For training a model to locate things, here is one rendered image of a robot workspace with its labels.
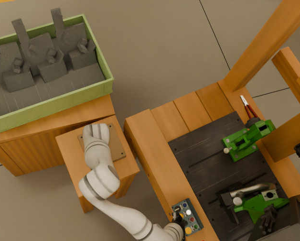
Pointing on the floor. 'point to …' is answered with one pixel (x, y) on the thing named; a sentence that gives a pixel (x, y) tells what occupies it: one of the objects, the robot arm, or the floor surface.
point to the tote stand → (44, 136)
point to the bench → (167, 125)
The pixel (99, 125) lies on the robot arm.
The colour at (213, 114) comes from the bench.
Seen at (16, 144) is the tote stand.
